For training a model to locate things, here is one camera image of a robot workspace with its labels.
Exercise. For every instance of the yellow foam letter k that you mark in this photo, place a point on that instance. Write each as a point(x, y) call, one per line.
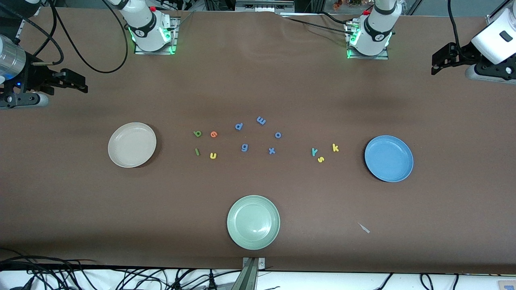
point(335, 148)

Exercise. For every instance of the teal foam letter y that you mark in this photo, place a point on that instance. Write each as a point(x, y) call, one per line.
point(314, 152)

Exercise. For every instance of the beige brown plate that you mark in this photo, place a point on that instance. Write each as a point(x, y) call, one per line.
point(132, 145)

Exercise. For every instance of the blue plate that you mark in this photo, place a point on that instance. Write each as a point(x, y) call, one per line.
point(389, 158)

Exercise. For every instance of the brown table cover sheet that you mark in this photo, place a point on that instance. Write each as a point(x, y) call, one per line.
point(80, 201)

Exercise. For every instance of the small orange object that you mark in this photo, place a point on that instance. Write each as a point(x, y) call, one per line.
point(338, 5)

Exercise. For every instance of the blue foam letter d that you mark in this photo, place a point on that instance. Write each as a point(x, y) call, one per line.
point(239, 126)

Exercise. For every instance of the small grey tape scrap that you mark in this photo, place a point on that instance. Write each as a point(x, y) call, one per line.
point(364, 228)

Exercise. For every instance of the blue foam letter m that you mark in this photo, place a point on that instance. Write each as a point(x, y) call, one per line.
point(261, 120)

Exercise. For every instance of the green plate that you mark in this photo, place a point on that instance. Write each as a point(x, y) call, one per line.
point(253, 222)

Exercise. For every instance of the tan box with blue label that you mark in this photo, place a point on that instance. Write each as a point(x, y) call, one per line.
point(507, 285)

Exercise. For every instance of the aluminium frame rail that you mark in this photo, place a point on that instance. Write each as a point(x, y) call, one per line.
point(19, 30)
point(492, 18)

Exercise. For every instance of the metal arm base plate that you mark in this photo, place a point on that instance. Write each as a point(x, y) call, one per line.
point(383, 56)
point(141, 51)

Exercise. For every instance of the grey metal frame piece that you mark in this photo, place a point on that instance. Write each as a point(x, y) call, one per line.
point(264, 6)

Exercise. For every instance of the grey metal bracket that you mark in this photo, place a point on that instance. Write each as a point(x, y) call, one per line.
point(253, 274)

